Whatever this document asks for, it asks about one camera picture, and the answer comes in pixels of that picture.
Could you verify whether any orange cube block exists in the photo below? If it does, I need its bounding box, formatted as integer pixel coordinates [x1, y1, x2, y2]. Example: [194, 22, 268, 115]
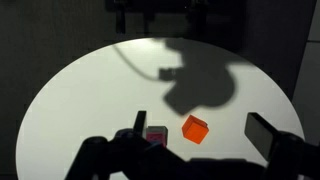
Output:
[181, 114, 210, 145]

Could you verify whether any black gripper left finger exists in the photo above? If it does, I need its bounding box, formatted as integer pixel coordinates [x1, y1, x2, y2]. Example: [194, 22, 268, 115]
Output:
[64, 110, 188, 180]

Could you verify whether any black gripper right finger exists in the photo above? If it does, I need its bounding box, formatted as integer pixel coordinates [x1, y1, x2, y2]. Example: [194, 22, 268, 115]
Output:
[244, 112, 320, 180]

